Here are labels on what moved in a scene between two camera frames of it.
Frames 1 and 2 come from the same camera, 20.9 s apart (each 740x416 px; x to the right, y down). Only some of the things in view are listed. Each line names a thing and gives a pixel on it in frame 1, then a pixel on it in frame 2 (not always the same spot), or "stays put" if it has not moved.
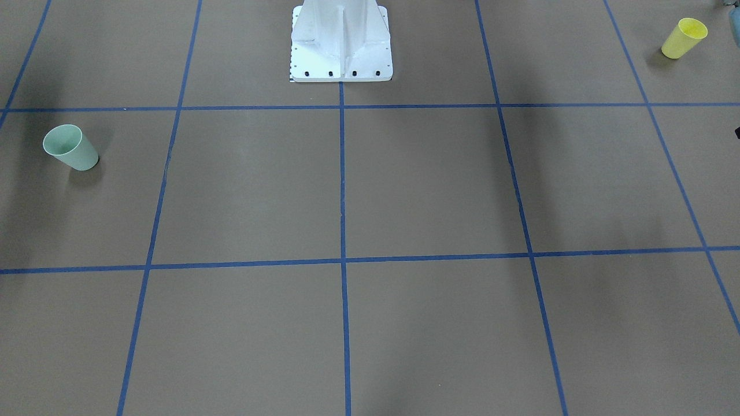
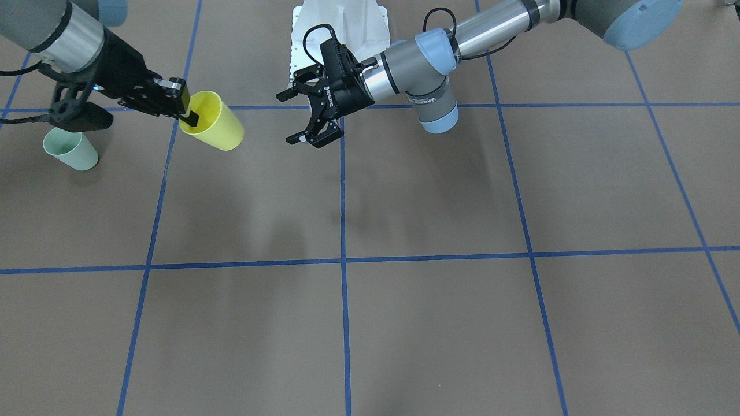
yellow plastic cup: [687, 35] -> [217, 125]
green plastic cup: [67, 143] stays put
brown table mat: [539, 216] stays put
